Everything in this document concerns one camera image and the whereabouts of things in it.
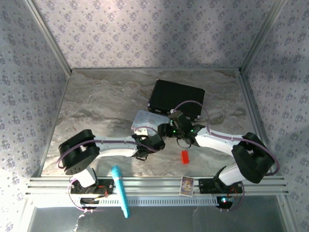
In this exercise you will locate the black hard case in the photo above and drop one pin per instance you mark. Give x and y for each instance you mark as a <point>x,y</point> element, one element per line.
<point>176,96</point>

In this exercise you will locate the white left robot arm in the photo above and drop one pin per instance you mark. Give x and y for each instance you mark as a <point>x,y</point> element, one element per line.
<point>116,146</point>

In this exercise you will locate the red plastic block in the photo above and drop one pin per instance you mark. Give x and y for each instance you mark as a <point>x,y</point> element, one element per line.
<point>185,157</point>

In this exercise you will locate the small colourful picture card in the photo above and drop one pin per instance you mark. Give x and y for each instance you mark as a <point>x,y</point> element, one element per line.
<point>187,186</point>

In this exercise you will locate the teal plastic pen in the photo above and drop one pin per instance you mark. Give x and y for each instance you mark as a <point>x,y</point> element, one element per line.
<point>120,191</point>

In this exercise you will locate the aluminium mounting rail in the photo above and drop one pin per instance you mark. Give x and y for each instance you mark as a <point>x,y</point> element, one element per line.
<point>157,186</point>

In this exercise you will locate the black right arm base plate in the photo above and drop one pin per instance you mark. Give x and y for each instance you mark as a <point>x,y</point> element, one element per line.
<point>206,186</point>

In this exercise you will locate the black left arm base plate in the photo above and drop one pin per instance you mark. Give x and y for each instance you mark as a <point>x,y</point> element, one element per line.
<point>106,188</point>

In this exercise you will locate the aluminium table edge rail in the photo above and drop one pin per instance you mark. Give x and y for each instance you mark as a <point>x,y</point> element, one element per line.
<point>254,116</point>

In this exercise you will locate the aluminium frame post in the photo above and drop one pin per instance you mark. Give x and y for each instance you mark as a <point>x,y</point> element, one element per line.
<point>264,33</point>
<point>48,36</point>

